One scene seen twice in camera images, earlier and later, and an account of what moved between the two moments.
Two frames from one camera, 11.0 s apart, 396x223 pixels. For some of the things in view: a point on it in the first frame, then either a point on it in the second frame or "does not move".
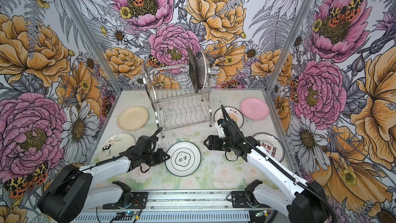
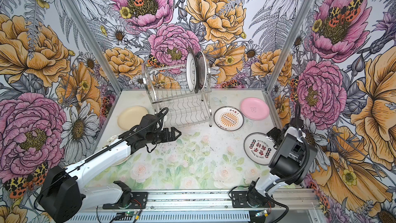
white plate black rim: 185,159 → 191,71
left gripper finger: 163,156 → 175,133
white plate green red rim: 202,65 does not move
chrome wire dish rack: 175,104 does not move
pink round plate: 254,108 does not move
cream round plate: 132,118 does not move
